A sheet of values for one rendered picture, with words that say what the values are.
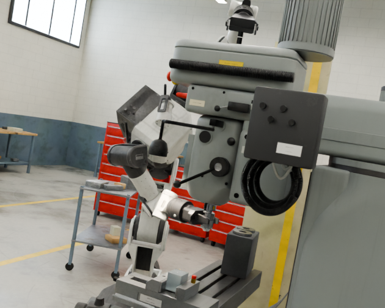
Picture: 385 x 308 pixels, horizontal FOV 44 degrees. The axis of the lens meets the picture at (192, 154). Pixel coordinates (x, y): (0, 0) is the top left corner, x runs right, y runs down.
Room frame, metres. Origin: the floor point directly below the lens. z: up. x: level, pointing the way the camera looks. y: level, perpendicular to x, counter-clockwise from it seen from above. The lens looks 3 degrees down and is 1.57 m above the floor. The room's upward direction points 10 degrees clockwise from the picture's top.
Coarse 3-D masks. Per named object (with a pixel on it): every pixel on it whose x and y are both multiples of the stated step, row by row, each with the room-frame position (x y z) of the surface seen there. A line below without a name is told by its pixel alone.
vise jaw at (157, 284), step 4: (160, 276) 1.62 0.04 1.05; (164, 276) 1.64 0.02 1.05; (148, 280) 1.59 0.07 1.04; (152, 280) 1.58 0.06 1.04; (156, 280) 1.58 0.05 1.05; (160, 280) 1.58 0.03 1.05; (164, 280) 1.59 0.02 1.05; (148, 284) 1.59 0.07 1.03; (152, 284) 1.58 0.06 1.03; (156, 284) 1.57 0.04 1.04; (160, 284) 1.57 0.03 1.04; (164, 284) 1.59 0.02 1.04; (148, 288) 1.58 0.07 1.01; (152, 288) 1.58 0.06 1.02; (156, 288) 1.57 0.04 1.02; (160, 288) 1.57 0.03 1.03; (164, 288) 1.59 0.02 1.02
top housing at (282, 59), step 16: (176, 48) 1.77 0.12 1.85; (192, 48) 1.73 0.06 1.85; (208, 48) 1.71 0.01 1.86; (224, 48) 1.68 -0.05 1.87; (240, 48) 1.66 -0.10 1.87; (256, 48) 1.64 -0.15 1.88; (272, 48) 1.63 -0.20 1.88; (224, 64) 1.68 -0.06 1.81; (240, 64) 1.66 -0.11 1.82; (256, 64) 1.64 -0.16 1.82; (272, 64) 1.61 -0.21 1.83; (288, 64) 1.60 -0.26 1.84; (304, 64) 1.73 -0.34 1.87; (176, 80) 1.76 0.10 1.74; (192, 80) 1.72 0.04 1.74; (208, 80) 1.70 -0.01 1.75; (224, 80) 1.67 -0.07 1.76; (240, 80) 1.65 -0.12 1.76; (256, 80) 1.63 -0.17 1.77; (304, 80) 1.78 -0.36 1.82
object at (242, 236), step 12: (240, 228) 2.27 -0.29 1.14; (228, 240) 2.15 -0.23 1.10; (240, 240) 2.14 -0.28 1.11; (252, 240) 2.13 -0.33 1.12; (228, 252) 2.15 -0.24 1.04; (240, 252) 2.14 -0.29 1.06; (252, 252) 2.21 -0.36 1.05; (228, 264) 2.15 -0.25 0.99; (240, 264) 2.13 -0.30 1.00; (252, 264) 2.29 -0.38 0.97; (240, 276) 2.13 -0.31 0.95
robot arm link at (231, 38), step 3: (228, 33) 2.23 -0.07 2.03; (231, 33) 2.19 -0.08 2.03; (234, 33) 2.17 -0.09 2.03; (237, 33) 2.17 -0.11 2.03; (243, 33) 2.19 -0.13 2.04; (228, 36) 2.23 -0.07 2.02; (231, 36) 2.20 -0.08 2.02; (234, 36) 2.19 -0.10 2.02; (237, 36) 2.19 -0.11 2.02; (225, 39) 2.27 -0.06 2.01; (228, 39) 2.24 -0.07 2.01; (231, 39) 2.21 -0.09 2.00; (234, 39) 2.21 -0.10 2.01; (222, 42) 2.26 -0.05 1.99; (225, 42) 2.26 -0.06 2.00; (228, 42) 2.26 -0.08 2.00; (231, 42) 2.23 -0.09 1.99; (234, 42) 2.22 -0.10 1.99
